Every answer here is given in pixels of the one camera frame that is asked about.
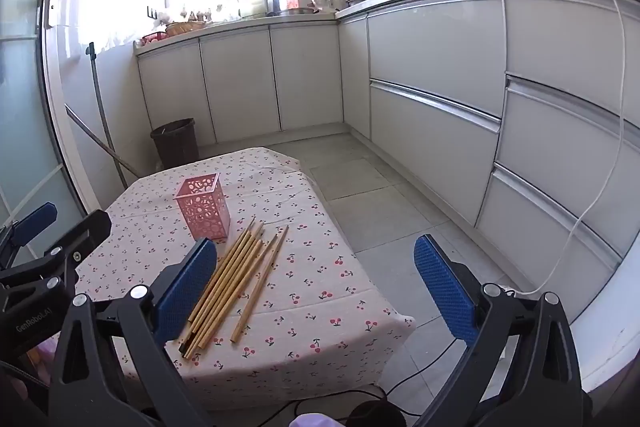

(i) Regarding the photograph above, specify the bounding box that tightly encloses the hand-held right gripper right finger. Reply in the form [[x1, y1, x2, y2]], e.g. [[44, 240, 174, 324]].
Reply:
[[412, 234, 593, 427]]

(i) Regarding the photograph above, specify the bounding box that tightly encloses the cherry print tablecloth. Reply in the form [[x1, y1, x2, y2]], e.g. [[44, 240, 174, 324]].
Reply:
[[75, 147, 417, 410]]

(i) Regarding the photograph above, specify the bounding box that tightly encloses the black floor cable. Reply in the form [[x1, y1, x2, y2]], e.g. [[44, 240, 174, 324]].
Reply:
[[260, 337, 461, 427]]

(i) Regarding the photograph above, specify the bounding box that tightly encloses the metal door handle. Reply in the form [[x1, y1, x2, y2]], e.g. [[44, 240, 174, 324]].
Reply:
[[42, 0, 66, 30]]

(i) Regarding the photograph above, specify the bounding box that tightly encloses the black trash bin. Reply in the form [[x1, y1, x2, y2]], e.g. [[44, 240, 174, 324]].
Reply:
[[150, 118, 201, 168]]

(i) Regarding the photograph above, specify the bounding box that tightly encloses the white power cable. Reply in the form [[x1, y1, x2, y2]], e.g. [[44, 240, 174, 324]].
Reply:
[[520, 0, 628, 298]]

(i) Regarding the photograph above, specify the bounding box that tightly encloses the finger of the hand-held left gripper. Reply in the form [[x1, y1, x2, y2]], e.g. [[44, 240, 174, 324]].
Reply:
[[0, 202, 58, 268], [0, 209, 113, 293]]

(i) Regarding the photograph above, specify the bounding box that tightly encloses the black round object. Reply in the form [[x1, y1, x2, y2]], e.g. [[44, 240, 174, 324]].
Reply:
[[347, 399, 408, 427]]

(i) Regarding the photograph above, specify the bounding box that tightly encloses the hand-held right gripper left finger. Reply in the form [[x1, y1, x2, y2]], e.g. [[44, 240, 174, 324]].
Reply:
[[49, 237, 218, 427]]

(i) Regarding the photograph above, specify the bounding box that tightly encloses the white kitchen cabinet run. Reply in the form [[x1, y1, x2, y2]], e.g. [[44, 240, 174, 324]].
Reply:
[[134, 0, 640, 323]]

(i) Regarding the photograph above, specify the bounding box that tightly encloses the bundle of wooden chopsticks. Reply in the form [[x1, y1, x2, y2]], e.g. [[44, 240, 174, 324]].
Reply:
[[181, 217, 266, 362]]

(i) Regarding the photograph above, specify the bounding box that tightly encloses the pink perforated chopstick holder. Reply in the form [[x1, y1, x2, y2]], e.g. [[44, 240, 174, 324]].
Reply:
[[174, 173, 232, 242]]

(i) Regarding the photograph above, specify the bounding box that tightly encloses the woven basket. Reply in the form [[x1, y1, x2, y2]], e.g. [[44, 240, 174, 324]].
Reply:
[[165, 21, 207, 36]]

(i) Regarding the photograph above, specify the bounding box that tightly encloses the grey mop pole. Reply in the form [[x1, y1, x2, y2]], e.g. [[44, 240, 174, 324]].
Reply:
[[64, 103, 147, 178], [85, 42, 130, 190]]

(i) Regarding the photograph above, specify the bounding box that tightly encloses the white jug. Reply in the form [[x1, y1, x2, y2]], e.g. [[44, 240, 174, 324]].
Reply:
[[240, 0, 271, 18]]

